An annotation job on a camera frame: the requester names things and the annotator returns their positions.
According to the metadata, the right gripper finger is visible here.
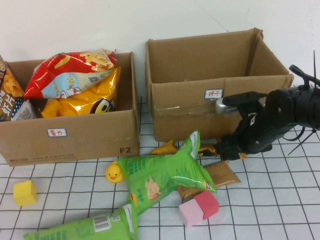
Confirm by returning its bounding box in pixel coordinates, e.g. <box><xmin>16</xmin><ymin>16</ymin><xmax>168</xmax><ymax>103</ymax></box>
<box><xmin>216</xmin><ymin>136</ymin><xmax>241</xmax><ymax>151</ymax></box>
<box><xmin>221</xmin><ymin>147</ymin><xmax>245</xmax><ymax>161</ymax></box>

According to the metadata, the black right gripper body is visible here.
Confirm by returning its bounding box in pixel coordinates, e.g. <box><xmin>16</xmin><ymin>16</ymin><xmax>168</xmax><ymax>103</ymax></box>
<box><xmin>232</xmin><ymin>88</ymin><xmax>298</xmax><ymax>155</ymax></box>

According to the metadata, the green bag with chip picture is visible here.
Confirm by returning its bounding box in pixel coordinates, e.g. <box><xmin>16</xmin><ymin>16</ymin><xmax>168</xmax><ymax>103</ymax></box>
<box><xmin>117</xmin><ymin>129</ymin><xmax>217</xmax><ymax>217</ymax></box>

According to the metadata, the red fries snack bag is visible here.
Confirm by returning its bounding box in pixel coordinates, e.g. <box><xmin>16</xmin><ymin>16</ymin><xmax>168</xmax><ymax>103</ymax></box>
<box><xmin>24</xmin><ymin>48</ymin><xmax>118</xmax><ymax>101</ymax></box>

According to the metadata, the shiny dark gold snack packet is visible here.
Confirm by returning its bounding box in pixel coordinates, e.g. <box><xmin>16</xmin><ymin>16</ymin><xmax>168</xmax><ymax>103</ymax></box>
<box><xmin>198</xmin><ymin>142</ymin><xmax>219</xmax><ymax>158</ymax></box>

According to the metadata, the flat brown snack packet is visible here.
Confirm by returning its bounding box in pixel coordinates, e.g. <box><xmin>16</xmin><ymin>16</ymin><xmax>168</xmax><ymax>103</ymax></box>
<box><xmin>176</xmin><ymin>159</ymin><xmax>242</xmax><ymax>204</ymax></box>

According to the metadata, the yellow gold snack packet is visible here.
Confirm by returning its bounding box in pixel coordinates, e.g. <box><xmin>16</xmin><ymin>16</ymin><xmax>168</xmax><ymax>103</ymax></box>
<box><xmin>149</xmin><ymin>139</ymin><xmax>178</xmax><ymax>156</ymax></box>

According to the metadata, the white label on tall box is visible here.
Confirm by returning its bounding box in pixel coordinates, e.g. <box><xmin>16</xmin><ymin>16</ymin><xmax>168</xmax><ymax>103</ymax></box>
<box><xmin>204</xmin><ymin>89</ymin><xmax>224</xmax><ymax>101</ymax></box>

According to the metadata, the tall taped cardboard box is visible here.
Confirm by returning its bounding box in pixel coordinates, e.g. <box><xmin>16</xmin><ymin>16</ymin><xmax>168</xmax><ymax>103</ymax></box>
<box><xmin>145</xmin><ymin>27</ymin><xmax>295</xmax><ymax>143</ymax></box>

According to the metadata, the dark pink foam cube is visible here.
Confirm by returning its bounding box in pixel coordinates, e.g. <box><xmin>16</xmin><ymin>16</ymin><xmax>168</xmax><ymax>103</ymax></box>
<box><xmin>193</xmin><ymin>191</ymin><xmax>220</xmax><ymax>220</ymax></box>

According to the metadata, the light pink foam cube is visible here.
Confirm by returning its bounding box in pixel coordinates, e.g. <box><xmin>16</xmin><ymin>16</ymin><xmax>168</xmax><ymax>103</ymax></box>
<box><xmin>177</xmin><ymin>199</ymin><xmax>204</xmax><ymax>229</ymax></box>

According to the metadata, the yellow rubber duck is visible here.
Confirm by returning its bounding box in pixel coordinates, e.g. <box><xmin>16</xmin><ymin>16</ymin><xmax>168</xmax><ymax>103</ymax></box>
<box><xmin>104</xmin><ymin>160</ymin><xmax>125</xmax><ymax>184</ymax></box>

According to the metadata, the cardboard box with F2 print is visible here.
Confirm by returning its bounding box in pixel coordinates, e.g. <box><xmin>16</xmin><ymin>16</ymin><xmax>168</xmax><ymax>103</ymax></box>
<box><xmin>0</xmin><ymin>51</ymin><xmax>141</xmax><ymax>168</ymax></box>

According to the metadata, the yellow orange chip bag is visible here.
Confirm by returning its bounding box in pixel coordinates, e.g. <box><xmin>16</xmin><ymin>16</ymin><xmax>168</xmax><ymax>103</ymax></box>
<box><xmin>41</xmin><ymin>66</ymin><xmax>122</xmax><ymax>119</ymax></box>

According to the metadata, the green bag with barcode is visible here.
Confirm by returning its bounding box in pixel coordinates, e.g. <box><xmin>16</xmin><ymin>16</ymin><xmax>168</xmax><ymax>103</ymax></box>
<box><xmin>23</xmin><ymin>203</ymin><xmax>139</xmax><ymax>240</ymax></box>

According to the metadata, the white label on F2 box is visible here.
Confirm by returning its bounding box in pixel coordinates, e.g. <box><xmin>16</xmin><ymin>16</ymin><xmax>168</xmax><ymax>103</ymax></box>
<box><xmin>46</xmin><ymin>128</ymin><xmax>68</xmax><ymax>138</ymax></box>

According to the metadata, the yellow foam cube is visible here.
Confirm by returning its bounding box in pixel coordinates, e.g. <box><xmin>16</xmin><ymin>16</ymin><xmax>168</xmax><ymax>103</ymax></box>
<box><xmin>12</xmin><ymin>179</ymin><xmax>38</xmax><ymax>207</ymax></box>

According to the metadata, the brown blue shrimp chip bag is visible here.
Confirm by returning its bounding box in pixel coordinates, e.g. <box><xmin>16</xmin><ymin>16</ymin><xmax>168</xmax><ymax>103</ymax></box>
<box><xmin>0</xmin><ymin>54</ymin><xmax>37</xmax><ymax>122</ymax></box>

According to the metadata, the black right camera cable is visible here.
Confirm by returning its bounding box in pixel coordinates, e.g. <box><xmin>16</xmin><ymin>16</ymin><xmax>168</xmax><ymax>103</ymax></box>
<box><xmin>281</xmin><ymin>126</ymin><xmax>305</xmax><ymax>143</ymax></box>

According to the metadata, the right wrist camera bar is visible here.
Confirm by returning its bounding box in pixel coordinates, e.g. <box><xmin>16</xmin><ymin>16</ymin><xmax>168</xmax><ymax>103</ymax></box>
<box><xmin>214</xmin><ymin>91</ymin><xmax>269</xmax><ymax>116</ymax></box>

